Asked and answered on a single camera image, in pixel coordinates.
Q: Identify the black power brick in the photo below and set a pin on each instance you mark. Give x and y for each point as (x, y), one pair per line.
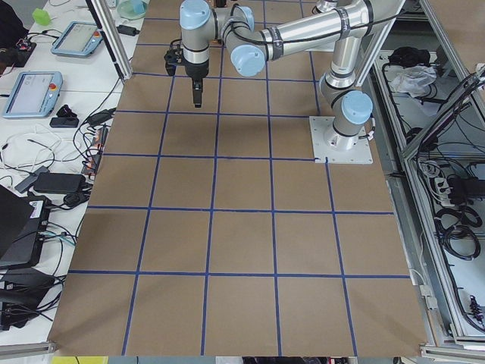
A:
(58, 183)

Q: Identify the blue teach pendant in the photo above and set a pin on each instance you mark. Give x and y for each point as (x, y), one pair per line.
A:
(34, 95)
(79, 40)

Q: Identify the aluminium frame post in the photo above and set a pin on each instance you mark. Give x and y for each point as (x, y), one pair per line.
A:
(102, 16)

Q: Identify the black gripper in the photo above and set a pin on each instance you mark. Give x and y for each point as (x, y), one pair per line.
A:
(196, 70)

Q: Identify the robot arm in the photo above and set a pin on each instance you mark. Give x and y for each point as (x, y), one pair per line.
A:
(343, 23)

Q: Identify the blue teach pendant near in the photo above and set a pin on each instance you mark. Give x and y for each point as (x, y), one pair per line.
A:
(34, 95)

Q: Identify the blue teach pendant far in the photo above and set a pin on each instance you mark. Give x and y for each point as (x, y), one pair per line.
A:
(79, 40)

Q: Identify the black laptop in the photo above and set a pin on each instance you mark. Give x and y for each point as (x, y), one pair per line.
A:
(23, 220)

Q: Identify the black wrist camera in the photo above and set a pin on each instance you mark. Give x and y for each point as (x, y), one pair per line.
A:
(173, 57)

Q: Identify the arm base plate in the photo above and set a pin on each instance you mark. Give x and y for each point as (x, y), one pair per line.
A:
(330, 147)

